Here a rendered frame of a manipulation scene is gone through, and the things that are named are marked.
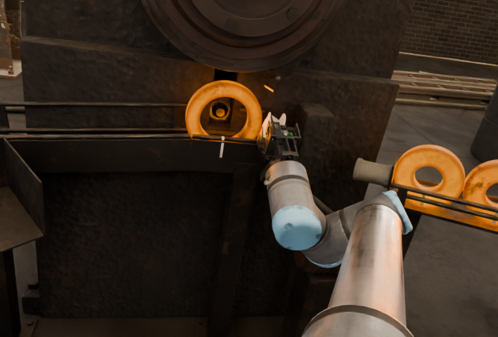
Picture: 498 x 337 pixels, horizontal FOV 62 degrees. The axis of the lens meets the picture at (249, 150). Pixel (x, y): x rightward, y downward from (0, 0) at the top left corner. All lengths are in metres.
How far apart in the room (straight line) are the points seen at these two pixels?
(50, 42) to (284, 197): 0.65
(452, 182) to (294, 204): 0.43
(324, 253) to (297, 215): 0.14
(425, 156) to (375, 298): 0.64
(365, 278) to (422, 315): 1.31
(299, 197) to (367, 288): 0.36
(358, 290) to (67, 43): 0.86
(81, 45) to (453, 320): 1.60
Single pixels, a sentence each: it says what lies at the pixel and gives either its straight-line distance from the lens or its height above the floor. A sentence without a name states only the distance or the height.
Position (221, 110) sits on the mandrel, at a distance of 1.10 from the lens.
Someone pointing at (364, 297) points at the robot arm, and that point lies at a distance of 0.47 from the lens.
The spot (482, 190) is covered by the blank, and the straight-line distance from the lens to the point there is 1.09.
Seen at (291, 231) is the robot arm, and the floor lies 0.67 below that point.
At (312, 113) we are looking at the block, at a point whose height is 0.80.
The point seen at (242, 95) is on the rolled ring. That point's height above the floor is 0.82.
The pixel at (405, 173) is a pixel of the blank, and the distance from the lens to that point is 1.08.
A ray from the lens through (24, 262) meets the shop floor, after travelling 1.75.
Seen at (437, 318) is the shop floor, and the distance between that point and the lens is 1.84.
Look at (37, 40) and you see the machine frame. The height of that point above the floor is 0.87.
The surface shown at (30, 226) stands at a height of 0.61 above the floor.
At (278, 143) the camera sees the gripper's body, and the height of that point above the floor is 0.76.
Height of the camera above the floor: 1.12
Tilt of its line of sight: 25 degrees down
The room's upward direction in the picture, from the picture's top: 10 degrees clockwise
